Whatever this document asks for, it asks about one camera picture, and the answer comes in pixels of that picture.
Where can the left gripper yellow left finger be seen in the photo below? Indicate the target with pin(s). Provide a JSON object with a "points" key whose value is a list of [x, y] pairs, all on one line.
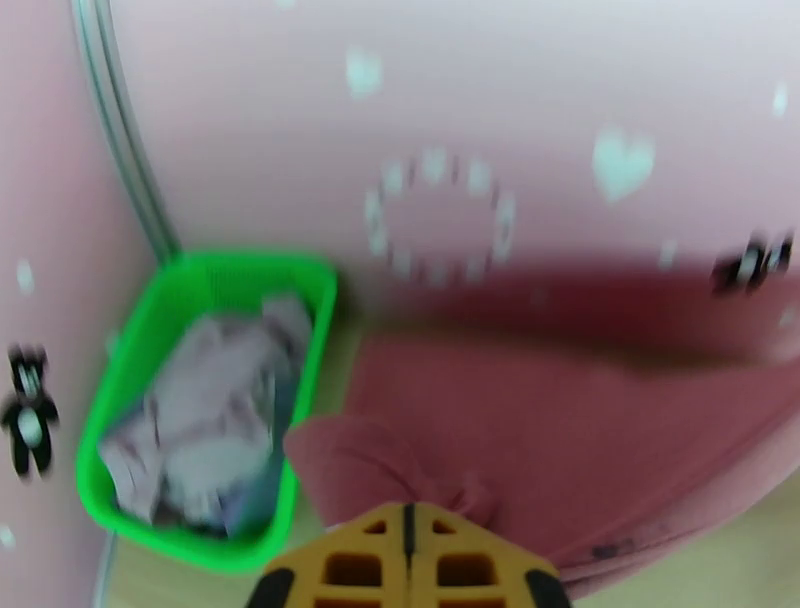
{"points": [[350, 562]]}

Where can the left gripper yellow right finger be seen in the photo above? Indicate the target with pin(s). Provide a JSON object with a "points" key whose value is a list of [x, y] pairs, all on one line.
{"points": [[475, 562]]}

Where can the grey blue cloth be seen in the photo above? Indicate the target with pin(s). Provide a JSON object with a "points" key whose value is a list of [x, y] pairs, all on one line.
{"points": [[282, 437]]}

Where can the red tank top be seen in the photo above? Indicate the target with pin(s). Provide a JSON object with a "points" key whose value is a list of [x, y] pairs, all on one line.
{"points": [[562, 425]]}

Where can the pale mauve shirt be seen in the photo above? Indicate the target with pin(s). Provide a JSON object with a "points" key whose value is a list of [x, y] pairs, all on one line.
{"points": [[206, 406]]}

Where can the green plastic basket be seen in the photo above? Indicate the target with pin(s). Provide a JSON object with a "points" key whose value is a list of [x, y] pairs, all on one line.
{"points": [[125, 375]]}

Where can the aluminium frame post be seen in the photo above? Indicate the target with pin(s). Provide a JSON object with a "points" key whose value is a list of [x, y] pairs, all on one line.
{"points": [[119, 125]]}

